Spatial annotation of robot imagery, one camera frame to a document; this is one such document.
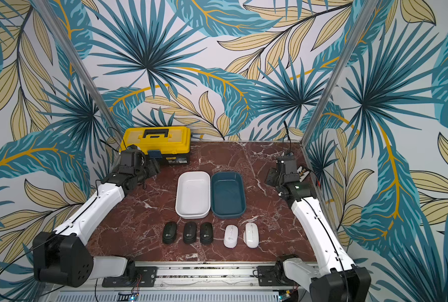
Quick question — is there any white mouse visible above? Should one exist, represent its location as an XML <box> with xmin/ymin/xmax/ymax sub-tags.
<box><xmin>224</xmin><ymin>225</ymin><xmax>238</xmax><ymax>249</ymax></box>
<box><xmin>243</xmin><ymin>222</ymin><xmax>260</xmax><ymax>249</ymax></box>

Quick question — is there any black mouse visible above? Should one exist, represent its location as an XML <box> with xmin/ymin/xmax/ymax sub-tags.
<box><xmin>199</xmin><ymin>222</ymin><xmax>214</xmax><ymax>245</ymax></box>
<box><xmin>162</xmin><ymin>221</ymin><xmax>177</xmax><ymax>244</ymax></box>
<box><xmin>182</xmin><ymin>221</ymin><xmax>197</xmax><ymax>244</ymax></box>

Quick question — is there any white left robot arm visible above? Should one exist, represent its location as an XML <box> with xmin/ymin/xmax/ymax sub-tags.
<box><xmin>33</xmin><ymin>145</ymin><xmax>160</xmax><ymax>288</ymax></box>

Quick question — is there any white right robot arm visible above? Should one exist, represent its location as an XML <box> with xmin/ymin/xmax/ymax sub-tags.
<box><xmin>266</xmin><ymin>155</ymin><xmax>371</xmax><ymax>301</ymax></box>

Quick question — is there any teal storage tray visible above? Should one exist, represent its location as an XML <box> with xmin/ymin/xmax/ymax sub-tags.
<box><xmin>211</xmin><ymin>171</ymin><xmax>247</xmax><ymax>219</ymax></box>

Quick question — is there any white storage tray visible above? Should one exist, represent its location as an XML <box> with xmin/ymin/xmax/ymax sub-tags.
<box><xmin>175</xmin><ymin>171</ymin><xmax>211</xmax><ymax>220</ymax></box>

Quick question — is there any yellow black toolbox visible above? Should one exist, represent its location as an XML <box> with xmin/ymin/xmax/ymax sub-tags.
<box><xmin>120</xmin><ymin>126</ymin><xmax>191</xmax><ymax>166</ymax></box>

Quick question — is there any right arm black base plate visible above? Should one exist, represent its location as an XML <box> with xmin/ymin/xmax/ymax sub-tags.
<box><xmin>253</xmin><ymin>266</ymin><xmax>294</xmax><ymax>286</ymax></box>

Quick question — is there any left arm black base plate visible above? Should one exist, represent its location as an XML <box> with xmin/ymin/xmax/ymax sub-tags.
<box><xmin>102</xmin><ymin>266</ymin><xmax>157</xmax><ymax>288</ymax></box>

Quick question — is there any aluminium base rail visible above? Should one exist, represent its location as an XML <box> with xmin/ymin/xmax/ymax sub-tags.
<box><xmin>45</xmin><ymin>261</ymin><xmax>311</xmax><ymax>301</ymax></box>

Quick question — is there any left aluminium corner post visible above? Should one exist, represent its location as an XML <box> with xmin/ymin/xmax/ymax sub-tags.
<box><xmin>33</xmin><ymin>0</ymin><xmax>123</xmax><ymax>141</ymax></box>

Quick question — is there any aluminium corner post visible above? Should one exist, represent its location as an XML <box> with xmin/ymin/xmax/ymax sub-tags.
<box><xmin>301</xmin><ymin>1</ymin><xmax>378</xmax><ymax>149</ymax></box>
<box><xmin>33</xmin><ymin>0</ymin><xmax>123</xmax><ymax>141</ymax></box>

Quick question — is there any right aluminium corner post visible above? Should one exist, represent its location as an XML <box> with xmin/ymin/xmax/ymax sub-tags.
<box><xmin>301</xmin><ymin>1</ymin><xmax>378</xmax><ymax>149</ymax></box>

